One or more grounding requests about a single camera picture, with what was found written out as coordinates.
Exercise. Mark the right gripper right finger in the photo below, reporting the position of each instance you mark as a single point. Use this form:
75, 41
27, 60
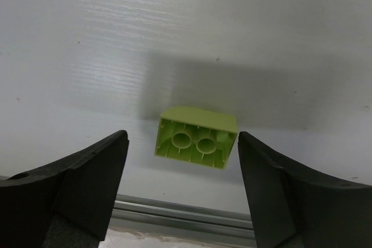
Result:
292, 205

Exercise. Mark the aluminium rail front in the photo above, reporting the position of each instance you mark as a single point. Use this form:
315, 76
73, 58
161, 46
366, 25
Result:
191, 218

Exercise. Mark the pale green lego pair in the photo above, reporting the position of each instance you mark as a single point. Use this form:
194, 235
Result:
196, 136

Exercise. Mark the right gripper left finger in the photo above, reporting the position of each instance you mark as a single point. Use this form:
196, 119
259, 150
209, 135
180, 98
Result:
66, 203

